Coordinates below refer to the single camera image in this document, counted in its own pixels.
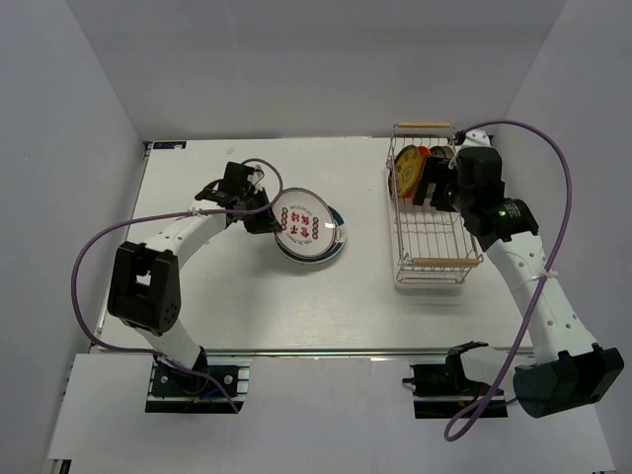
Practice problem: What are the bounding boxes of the blue floral plate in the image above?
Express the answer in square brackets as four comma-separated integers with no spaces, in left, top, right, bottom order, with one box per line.
[430,145,447,160]

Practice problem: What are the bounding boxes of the yellow patterned plate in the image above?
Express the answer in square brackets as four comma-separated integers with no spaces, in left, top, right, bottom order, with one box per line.
[394,145,422,198]

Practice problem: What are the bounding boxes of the white green-rimmed plate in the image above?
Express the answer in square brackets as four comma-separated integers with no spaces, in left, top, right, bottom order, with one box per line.
[276,204,347,266]
[273,188,336,259]

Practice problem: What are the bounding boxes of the white plate red characters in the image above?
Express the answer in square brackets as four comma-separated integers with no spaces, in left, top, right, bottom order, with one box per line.
[275,206,348,268]

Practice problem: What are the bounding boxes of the orange plastic plate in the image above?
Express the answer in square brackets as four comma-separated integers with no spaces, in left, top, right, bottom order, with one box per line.
[417,145,432,173]

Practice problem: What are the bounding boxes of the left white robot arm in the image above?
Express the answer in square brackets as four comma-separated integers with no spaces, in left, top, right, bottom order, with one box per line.
[107,158,280,394]

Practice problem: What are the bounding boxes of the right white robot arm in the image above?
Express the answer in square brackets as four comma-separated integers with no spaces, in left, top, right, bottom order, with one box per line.
[414,147,624,418]

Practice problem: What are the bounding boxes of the cream floral plate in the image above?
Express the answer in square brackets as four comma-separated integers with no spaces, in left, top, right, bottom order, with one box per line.
[442,145,455,159]

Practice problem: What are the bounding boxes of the white drip tray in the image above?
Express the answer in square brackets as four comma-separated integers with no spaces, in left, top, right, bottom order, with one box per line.
[384,169,479,289]

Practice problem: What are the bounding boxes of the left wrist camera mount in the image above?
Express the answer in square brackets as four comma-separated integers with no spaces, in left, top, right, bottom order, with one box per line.
[247,165,265,189]

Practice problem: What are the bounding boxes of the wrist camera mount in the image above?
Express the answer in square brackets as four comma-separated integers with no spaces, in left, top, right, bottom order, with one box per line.
[247,165,265,189]
[454,129,492,151]

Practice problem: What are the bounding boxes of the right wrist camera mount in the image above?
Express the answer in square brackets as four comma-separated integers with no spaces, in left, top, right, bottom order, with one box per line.
[454,129,492,151]

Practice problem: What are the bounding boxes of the metal wire dish rack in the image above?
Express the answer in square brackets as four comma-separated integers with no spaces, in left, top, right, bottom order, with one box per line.
[385,121,483,289]

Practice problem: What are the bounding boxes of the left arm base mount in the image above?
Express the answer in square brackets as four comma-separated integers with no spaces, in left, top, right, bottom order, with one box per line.
[144,358,250,415]

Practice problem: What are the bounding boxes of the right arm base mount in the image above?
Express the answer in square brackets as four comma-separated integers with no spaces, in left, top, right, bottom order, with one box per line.
[402,341,506,420]

